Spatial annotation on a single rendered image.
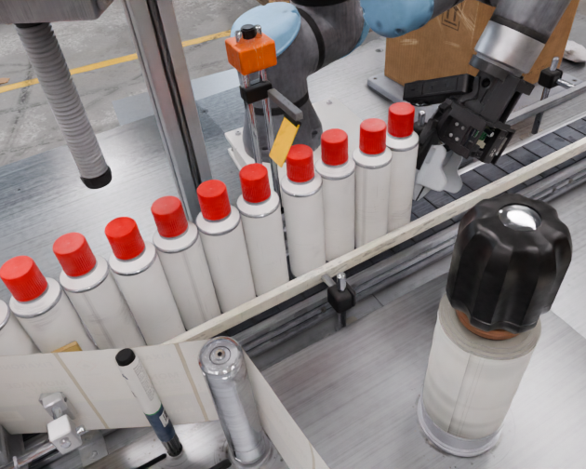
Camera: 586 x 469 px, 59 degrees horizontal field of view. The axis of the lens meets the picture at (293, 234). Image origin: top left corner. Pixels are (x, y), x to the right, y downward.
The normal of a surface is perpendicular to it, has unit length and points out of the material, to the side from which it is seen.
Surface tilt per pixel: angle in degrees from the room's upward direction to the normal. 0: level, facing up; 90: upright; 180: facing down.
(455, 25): 90
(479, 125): 60
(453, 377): 91
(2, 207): 0
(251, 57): 90
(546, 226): 12
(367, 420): 0
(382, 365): 0
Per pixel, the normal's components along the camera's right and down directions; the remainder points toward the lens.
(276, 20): -0.23, -0.67
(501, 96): -0.79, -0.02
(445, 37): -0.84, 0.41
